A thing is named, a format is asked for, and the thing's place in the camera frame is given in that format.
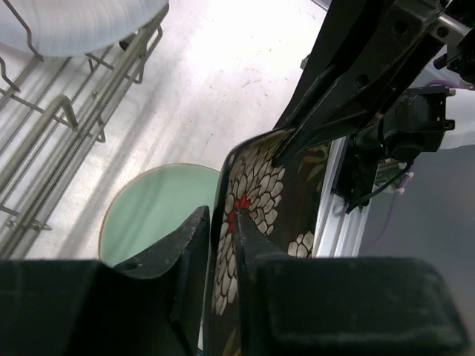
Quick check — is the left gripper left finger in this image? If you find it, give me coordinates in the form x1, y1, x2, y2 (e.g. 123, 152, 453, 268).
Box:
114, 205, 210, 355

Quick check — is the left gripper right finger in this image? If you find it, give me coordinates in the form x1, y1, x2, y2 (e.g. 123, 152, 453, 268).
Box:
232, 209, 292, 355

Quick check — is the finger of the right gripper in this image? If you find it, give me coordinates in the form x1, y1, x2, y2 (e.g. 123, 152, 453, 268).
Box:
273, 1, 445, 165
284, 1, 393, 128

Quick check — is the black floral square plate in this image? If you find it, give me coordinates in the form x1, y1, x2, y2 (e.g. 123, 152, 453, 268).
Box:
203, 129, 331, 355

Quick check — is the white oval plate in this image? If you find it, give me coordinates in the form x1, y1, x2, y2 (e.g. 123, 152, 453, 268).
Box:
10, 0, 168, 57

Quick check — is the light green floral plate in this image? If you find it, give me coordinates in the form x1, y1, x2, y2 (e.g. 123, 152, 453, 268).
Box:
99, 163, 220, 266

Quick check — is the grey wire dish rack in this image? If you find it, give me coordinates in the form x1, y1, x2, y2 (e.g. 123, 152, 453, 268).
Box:
1, 1, 169, 259

